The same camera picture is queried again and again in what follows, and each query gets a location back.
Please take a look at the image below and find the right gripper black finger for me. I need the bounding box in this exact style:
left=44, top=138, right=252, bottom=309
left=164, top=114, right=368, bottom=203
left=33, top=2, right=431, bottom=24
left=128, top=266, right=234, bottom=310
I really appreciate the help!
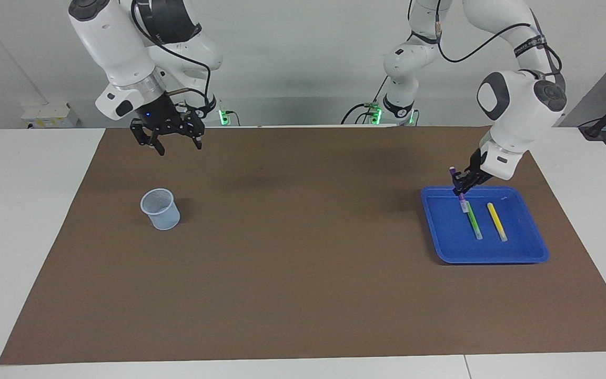
left=177, top=112, right=206, bottom=151
left=129, top=118, right=166, bottom=157

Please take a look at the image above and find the purple pen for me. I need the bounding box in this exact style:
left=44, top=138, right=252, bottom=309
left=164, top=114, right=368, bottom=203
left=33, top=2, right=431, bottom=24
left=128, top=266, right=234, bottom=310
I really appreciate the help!
left=449, top=166, right=470, bottom=213

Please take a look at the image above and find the green pen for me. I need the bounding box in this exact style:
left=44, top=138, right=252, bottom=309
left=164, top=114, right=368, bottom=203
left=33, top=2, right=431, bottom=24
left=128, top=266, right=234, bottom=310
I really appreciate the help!
left=465, top=202, right=483, bottom=241

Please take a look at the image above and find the yellow pen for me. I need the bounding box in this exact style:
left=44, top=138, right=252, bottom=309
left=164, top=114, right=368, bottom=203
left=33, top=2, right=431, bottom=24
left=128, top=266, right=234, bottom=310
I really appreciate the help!
left=487, top=202, right=509, bottom=243

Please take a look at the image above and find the blue plastic tray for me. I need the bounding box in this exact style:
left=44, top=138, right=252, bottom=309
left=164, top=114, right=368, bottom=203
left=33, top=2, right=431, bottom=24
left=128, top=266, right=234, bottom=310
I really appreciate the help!
left=420, top=185, right=550, bottom=265

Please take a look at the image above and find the clear plastic cup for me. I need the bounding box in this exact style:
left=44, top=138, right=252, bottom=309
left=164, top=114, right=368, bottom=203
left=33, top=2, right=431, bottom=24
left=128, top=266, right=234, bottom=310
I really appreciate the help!
left=140, top=188, right=181, bottom=231

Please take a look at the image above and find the brown table mat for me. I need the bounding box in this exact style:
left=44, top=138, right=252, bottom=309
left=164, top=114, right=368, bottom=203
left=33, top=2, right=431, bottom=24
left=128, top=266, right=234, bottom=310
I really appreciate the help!
left=0, top=125, right=606, bottom=366

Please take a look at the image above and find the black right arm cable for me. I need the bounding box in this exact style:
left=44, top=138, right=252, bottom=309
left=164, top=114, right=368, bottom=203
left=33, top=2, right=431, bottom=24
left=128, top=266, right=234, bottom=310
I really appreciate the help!
left=131, top=0, right=215, bottom=114

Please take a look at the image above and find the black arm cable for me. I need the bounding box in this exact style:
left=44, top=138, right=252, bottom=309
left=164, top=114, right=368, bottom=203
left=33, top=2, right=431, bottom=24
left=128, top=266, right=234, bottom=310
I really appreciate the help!
left=408, top=0, right=564, bottom=79
left=131, top=0, right=215, bottom=114

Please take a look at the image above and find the grey right arm strap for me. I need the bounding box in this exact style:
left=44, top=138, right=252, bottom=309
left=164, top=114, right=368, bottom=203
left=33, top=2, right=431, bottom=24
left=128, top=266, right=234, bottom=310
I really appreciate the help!
left=151, top=21, right=203, bottom=47

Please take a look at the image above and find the grey arm strap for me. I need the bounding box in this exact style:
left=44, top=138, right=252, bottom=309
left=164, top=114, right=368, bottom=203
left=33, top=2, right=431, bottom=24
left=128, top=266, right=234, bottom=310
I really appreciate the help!
left=513, top=33, right=547, bottom=58
left=151, top=21, right=203, bottom=47

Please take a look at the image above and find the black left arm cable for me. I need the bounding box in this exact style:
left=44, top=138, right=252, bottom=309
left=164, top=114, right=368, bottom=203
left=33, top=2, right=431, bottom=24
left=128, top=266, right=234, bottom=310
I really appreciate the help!
left=408, top=0, right=564, bottom=79

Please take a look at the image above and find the grey left arm strap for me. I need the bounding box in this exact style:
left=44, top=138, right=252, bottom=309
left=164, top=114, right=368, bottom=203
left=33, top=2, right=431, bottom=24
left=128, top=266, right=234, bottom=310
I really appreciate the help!
left=513, top=33, right=547, bottom=58

